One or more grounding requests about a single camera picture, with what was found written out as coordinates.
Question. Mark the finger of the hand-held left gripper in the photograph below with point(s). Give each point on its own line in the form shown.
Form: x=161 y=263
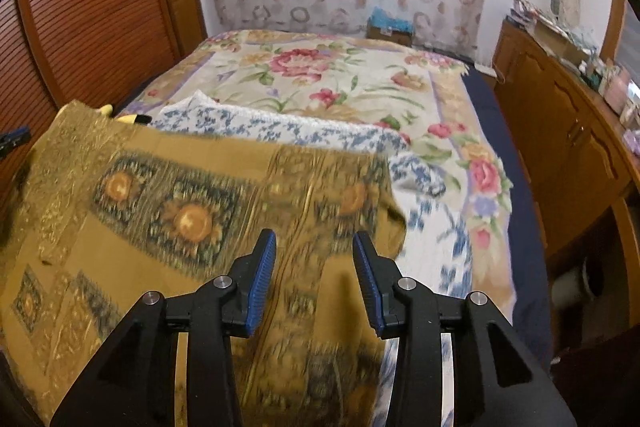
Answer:
x=15 y=136

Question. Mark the wooden sideboard cabinet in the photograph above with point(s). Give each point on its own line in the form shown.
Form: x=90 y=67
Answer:
x=565 y=107

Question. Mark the blue white floral towel blanket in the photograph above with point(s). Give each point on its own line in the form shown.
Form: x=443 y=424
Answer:
x=300 y=132

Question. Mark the floral bed blanket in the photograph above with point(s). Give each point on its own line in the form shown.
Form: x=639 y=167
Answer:
x=350 y=82

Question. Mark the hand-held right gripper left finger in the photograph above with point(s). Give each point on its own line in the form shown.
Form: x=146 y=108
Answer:
x=260 y=287

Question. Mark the mustard patterned shirt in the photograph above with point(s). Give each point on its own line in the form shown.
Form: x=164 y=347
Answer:
x=200 y=207

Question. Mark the brown louvered wooden wardrobe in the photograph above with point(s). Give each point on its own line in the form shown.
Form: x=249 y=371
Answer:
x=75 y=17

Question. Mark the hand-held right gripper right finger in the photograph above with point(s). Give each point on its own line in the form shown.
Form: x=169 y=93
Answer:
x=367 y=287

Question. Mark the pink bottle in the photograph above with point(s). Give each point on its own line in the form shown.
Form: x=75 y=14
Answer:
x=617 y=87

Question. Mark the small cardboard box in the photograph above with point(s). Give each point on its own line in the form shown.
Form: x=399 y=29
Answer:
x=387 y=36

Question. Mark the wooden window frame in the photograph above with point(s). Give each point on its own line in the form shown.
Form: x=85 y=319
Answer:
x=612 y=27

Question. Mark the grey trash can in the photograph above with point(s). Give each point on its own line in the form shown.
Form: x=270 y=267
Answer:
x=580 y=282

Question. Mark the open cardboard box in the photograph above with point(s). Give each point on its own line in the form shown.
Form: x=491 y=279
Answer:
x=560 y=42

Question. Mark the navy bed sheet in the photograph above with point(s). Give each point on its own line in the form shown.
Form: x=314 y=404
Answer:
x=515 y=207

